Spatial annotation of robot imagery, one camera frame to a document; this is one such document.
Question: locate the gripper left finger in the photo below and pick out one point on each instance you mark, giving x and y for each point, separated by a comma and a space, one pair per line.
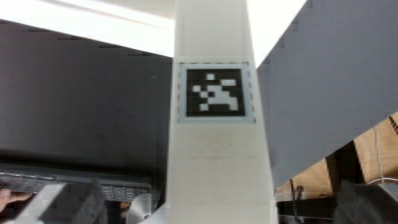
67, 204

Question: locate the white leg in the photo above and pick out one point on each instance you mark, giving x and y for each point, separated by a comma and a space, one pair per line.
218, 176

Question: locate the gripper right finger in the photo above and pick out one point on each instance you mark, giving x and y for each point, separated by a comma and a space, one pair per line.
366, 204

